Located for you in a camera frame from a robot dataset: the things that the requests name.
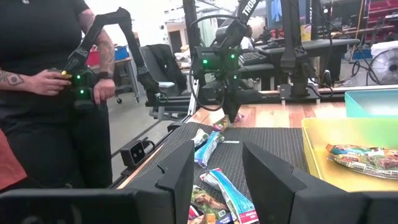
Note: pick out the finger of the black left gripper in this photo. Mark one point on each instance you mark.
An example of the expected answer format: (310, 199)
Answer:
(227, 110)
(236, 109)

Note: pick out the blue white granola bar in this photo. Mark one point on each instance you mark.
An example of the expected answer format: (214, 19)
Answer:
(207, 149)

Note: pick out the black keyboard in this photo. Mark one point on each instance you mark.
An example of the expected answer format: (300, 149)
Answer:
(252, 57)

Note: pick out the grey snack bag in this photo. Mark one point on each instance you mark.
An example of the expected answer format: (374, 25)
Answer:
(208, 202)

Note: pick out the blue plastic tub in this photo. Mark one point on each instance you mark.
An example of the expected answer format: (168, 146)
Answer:
(122, 53)

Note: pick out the red shelving rack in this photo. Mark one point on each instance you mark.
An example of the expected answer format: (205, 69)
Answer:
(382, 15)

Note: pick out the computer monitor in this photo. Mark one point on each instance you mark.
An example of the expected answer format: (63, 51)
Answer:
(275, 12)

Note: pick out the yellow translucent plastic bin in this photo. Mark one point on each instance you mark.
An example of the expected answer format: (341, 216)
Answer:
(342, 137)

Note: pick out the black desk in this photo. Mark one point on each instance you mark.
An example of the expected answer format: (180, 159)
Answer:
(329, 43)

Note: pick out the light blue green granola bar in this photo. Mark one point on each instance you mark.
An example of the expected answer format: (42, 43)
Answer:
(200, 137)

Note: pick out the black aluminium table frame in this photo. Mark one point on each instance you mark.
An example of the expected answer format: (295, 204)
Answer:
(192, 31)

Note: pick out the black table-level camera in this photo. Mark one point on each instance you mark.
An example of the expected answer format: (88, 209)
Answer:
(133, 152)

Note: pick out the round floor fan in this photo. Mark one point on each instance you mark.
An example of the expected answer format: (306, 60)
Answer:
(385, 67)

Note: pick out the grey woven mat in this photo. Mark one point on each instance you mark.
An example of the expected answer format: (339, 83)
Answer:
(273, 146)

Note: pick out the person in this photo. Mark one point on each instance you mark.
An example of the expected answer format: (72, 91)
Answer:
(37, 37)
(247, 42)

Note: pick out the blue granola bar red label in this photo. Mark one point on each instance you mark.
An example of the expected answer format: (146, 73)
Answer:
(236, 199)

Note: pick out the red panel with black frame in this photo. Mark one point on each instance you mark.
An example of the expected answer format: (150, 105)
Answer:
(9, 161)

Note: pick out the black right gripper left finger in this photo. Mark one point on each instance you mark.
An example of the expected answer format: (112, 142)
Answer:
(180, 186)

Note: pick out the white tape strip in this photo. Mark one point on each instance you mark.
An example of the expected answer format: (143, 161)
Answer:
(231, 142)

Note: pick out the teal translucent plastic bin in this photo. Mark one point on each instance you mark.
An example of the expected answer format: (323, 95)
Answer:
(373, 102)

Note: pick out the wooden workbench on wheels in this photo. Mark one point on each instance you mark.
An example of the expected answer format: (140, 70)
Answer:
(127, 60)

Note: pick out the red plastic tub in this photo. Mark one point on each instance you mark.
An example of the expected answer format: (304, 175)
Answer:
(92, 57)

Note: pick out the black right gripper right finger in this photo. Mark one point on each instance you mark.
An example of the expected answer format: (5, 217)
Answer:
(267, 186)

